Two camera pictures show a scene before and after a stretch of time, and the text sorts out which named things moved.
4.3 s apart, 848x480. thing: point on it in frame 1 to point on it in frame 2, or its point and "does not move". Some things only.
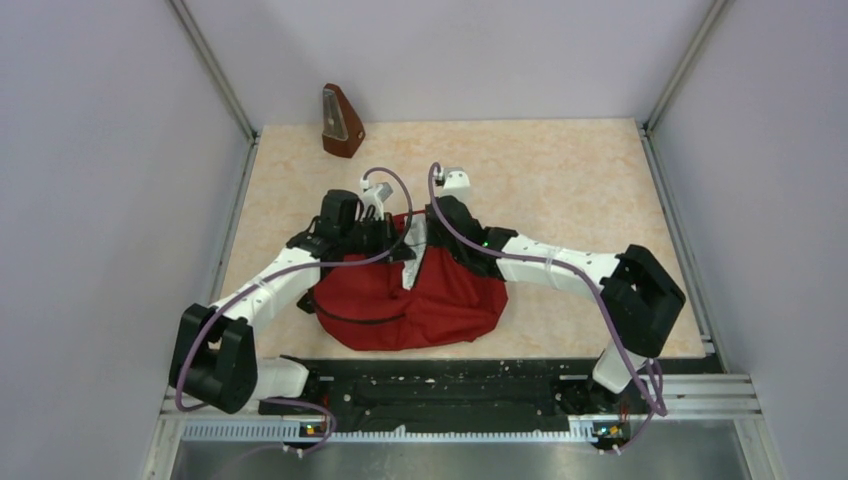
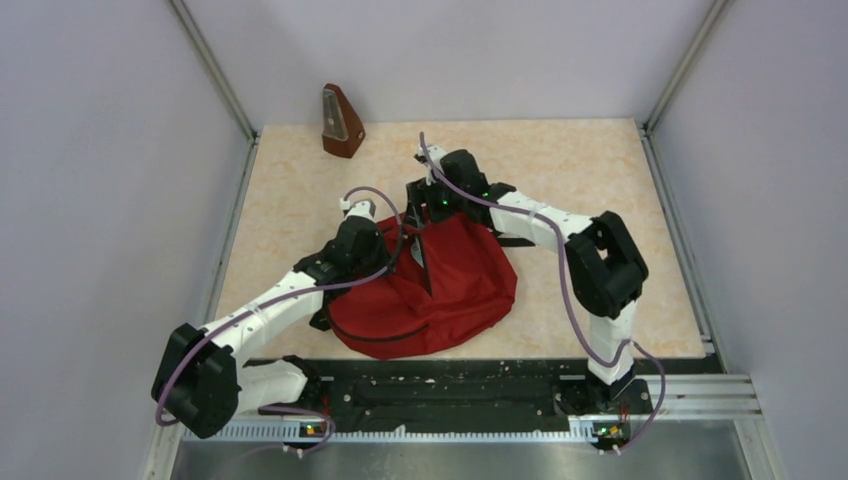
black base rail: (453, 391) does not move
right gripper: (433, 236) to (418, 195)
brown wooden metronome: (342, 130) does not move
